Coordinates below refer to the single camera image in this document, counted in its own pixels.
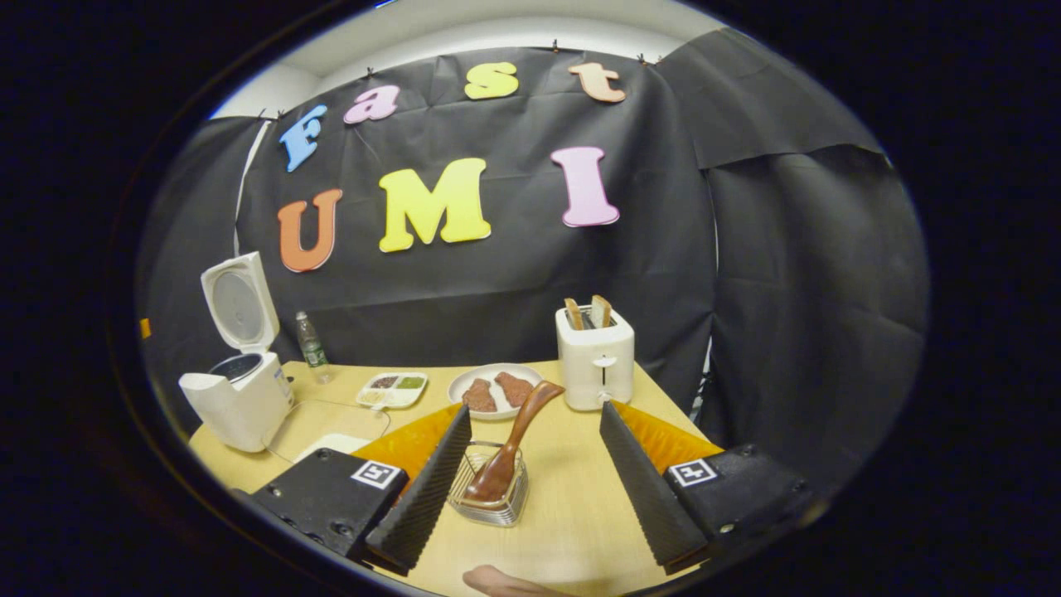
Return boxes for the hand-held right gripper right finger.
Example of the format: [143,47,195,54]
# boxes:
[598,400,817,575]

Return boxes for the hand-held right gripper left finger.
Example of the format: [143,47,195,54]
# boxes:
[249,404,473,577]

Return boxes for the metal wire chopstick holder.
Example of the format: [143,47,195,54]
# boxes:
[448,441,531,528]

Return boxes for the brown wooden spoon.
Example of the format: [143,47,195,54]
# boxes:
[461,381,566,507]

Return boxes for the white rice cooker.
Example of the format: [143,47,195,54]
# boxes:
[178,251,296,454]

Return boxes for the white divided grain tray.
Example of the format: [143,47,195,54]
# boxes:
[356,371,429,410]

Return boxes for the brown meat piece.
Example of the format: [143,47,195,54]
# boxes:
[462,378,498,414]
[495,371,535,408]

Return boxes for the white toaster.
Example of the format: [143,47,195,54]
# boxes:
[555,303,636,412]

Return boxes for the white round plate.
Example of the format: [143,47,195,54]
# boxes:
[448,363,545,420]

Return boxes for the clear plastic water bottle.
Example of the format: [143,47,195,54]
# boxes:
[295,311,332,385]

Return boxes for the black backdrop cloth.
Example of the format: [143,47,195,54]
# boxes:
[137,29,929,498]

